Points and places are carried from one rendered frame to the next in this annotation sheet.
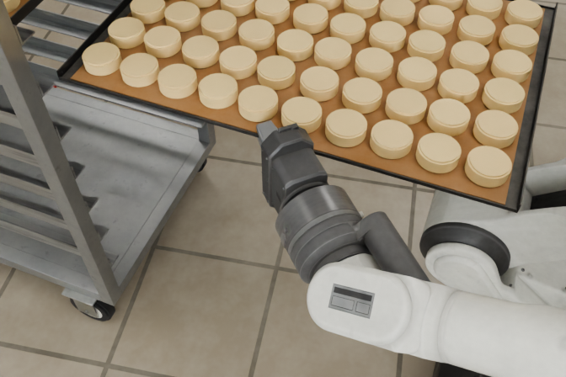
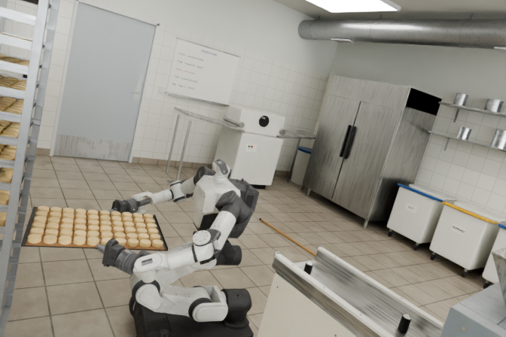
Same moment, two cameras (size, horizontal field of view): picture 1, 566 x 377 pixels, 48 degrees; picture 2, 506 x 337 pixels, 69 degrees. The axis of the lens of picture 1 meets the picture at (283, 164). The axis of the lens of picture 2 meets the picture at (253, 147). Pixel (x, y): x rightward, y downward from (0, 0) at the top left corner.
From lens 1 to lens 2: 122 cm
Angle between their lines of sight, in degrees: 57
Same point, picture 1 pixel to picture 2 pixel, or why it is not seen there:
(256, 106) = (94, 241)
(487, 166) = (157, 242)
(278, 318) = not seen: outside the picture
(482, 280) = (154, 295)
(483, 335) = (175, 256)
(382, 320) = (156, 261)
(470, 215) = not seen: hidden behind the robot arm
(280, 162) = (113, 247)
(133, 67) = (50, 238)
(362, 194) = (83, 316)
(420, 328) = (163, 260)
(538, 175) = not seen: hidden behind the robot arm
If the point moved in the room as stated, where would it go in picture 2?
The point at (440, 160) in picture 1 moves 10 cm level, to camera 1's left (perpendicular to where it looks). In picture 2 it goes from (147, 243) to (127, 246)
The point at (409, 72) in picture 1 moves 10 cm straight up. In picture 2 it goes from (129, 229) to (132, 211)
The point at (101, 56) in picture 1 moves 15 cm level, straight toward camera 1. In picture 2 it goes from (35, 237) to (61, 251)
